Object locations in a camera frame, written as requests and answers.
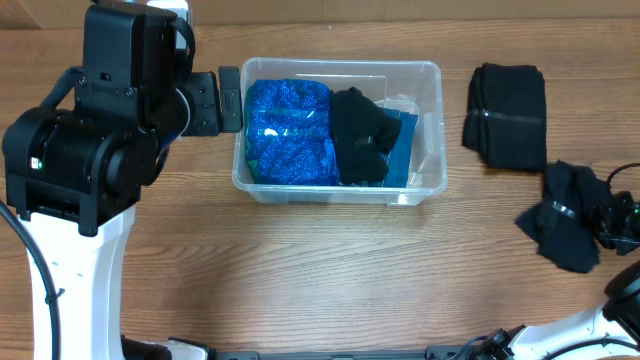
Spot small black garment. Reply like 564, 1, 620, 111
515, 161, 610, 273

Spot blue sequin fabric bundle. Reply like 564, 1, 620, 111
245, 79, 338, 186

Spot large black garment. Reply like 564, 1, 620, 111
462, 63, 547, 172

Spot blue denim jeans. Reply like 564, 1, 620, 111
368, 108, 418, 188

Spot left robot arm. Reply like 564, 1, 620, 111
1, 1, 243, 359

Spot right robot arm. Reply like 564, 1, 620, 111
456, 187, 639, 359

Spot clear plastic storage bin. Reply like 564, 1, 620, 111
232, 57, 448, 206

